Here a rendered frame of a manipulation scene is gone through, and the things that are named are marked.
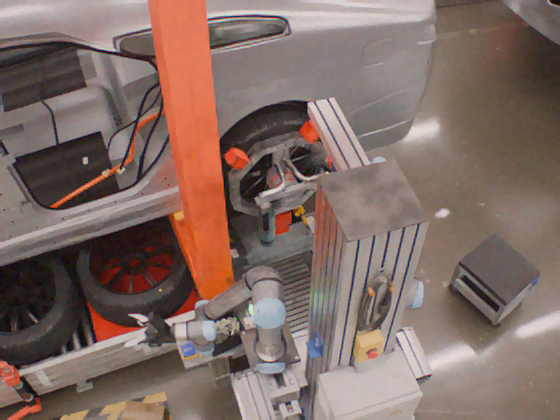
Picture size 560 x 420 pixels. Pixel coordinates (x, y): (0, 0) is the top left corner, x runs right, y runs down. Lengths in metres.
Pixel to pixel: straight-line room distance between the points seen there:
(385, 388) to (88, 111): 2.43
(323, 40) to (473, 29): 3.39
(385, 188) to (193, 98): 0.79
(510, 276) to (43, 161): 2.82
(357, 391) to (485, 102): 3.54
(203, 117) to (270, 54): 0.75
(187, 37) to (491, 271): 2.43
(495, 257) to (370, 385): 1.77
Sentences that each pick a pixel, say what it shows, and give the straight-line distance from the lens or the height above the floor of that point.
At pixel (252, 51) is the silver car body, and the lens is 2.98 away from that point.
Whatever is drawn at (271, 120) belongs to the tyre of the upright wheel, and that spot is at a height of 1.18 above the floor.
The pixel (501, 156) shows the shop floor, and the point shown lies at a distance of 5.07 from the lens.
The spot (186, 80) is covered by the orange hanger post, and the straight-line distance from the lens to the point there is 2.25.
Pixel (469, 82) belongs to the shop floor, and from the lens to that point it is 5.66.
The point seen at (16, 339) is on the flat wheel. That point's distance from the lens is 3.58.
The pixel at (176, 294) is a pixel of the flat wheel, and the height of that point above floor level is 0.43.
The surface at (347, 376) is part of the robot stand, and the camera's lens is 2.43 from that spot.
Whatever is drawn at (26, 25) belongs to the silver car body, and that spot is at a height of 1.97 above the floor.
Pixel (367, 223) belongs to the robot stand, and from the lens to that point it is 1.79.
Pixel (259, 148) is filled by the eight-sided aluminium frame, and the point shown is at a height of 1.12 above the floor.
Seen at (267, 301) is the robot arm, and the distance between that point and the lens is 2.30.
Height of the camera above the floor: 3.43
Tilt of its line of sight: 51 degrees down
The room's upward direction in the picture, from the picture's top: 1 degrees counter-clockwise
